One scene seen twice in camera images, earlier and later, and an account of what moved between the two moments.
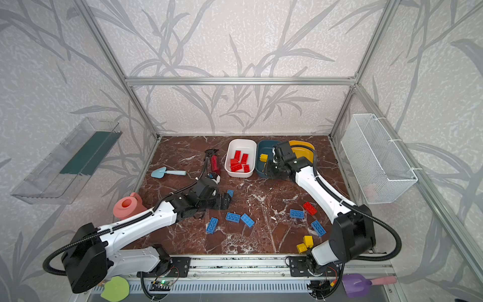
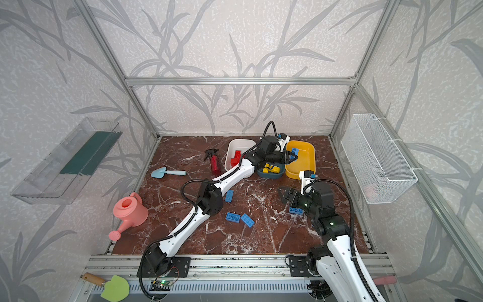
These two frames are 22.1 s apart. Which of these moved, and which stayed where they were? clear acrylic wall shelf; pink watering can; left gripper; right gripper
Moved: left gripper; right gripper
Stayed: pink watering can; clear acrylic wall shelf
